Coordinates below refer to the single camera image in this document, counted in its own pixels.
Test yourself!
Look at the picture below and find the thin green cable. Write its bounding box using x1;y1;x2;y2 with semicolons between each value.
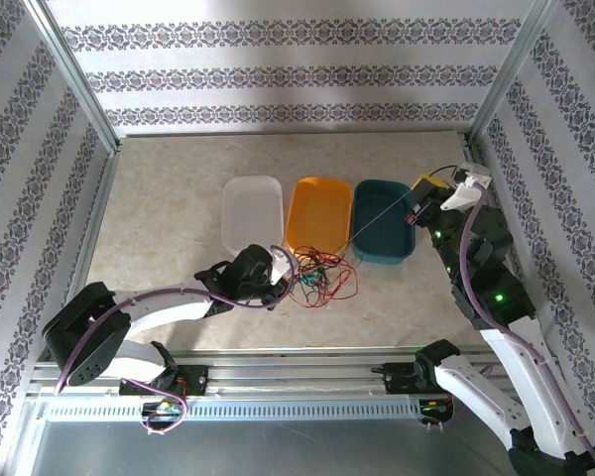
298;266;329;290

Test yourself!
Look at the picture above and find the thin black cable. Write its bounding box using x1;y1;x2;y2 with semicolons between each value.
295;193;414;301

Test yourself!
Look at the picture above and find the thin red cable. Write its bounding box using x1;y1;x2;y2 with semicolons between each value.
286;245;360;309

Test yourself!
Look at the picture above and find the teal plastic bin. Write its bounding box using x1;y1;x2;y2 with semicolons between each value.
351;178;417;267

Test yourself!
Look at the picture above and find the white plastic bin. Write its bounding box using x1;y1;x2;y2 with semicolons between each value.
221;175;285;258

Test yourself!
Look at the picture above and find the orange plastic bin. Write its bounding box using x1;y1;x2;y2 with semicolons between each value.
284;177;354;263

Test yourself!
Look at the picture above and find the grey metal sheet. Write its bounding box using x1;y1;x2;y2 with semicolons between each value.
27;418;522;476

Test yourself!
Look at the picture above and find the small circuit board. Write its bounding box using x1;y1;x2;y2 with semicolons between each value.
418;399;456;422
141;400;185;421

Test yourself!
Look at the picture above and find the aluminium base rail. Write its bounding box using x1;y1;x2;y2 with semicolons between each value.
27;346;561;398

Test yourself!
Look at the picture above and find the aluminium side rail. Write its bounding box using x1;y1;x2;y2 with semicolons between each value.
44;148;123;358
458;131;564;368

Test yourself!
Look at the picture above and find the slotted grey cable duct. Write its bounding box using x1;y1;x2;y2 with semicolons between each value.
44;399;427;422

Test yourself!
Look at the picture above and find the aluminium frame post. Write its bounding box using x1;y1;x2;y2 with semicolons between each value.
22;0;123;153
468;0;564;145

